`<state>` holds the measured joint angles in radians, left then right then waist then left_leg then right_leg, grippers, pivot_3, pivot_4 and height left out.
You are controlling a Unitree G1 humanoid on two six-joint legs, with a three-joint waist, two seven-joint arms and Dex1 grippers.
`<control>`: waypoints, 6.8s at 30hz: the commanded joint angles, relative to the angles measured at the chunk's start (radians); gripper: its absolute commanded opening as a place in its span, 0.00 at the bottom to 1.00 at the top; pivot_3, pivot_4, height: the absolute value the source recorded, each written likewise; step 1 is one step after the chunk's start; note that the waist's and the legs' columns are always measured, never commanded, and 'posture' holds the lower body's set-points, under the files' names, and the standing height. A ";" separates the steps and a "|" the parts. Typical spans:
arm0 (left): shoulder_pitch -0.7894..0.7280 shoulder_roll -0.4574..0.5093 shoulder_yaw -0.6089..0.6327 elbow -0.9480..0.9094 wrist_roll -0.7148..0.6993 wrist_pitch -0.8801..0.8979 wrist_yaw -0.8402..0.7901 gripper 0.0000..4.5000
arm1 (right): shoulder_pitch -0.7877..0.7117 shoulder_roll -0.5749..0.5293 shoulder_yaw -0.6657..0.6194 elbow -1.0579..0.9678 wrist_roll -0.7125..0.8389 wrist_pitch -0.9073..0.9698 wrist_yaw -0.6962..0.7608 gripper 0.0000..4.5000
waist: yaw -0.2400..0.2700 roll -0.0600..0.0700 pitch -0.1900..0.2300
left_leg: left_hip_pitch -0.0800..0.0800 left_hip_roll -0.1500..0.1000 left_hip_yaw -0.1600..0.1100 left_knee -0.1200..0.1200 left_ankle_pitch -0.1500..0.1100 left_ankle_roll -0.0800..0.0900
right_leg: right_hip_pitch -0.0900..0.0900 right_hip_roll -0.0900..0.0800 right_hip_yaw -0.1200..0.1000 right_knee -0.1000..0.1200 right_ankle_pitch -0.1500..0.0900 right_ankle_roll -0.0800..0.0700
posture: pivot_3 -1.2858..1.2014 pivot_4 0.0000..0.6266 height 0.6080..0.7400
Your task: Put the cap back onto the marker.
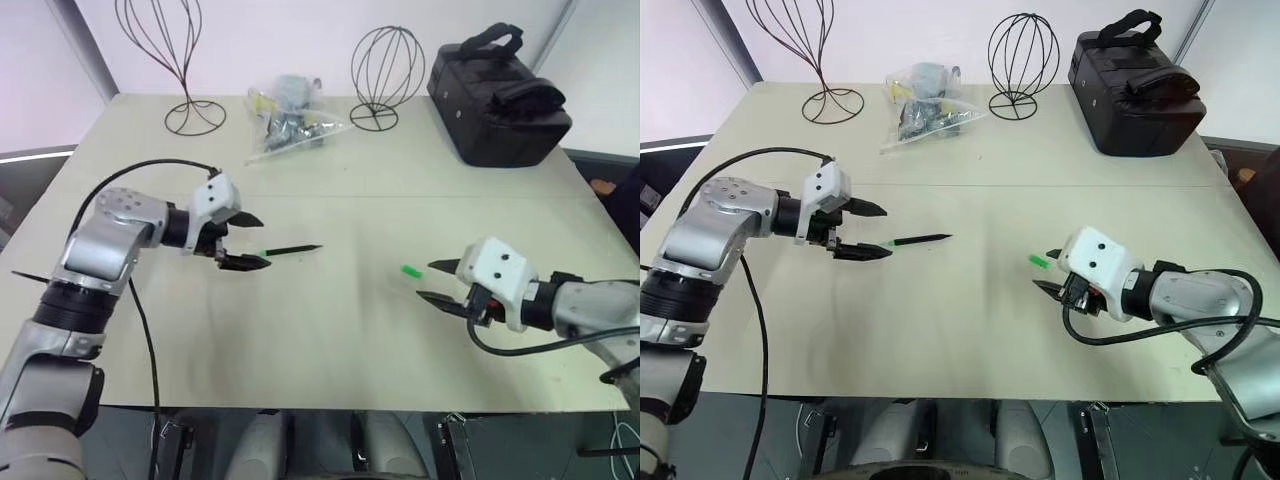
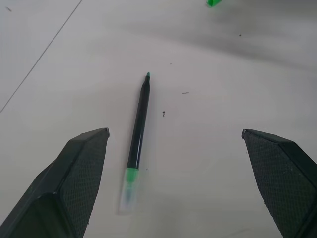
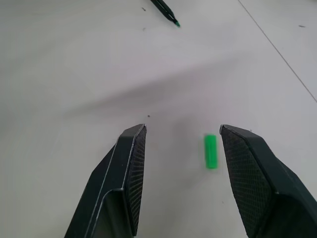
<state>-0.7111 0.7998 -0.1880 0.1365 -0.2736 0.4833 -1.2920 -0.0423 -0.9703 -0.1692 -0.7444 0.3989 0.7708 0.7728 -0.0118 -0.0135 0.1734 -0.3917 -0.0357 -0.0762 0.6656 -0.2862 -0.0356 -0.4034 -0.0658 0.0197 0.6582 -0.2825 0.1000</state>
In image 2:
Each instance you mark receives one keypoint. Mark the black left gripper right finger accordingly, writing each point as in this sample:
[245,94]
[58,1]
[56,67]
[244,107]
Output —
[280,183]

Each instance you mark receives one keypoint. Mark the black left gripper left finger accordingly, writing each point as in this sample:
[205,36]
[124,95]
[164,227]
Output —
[62,188]

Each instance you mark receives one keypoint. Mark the black green marker pen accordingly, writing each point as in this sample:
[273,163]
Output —
[137,138]

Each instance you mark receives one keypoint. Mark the small green object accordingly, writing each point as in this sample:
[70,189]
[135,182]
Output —
[213,2]

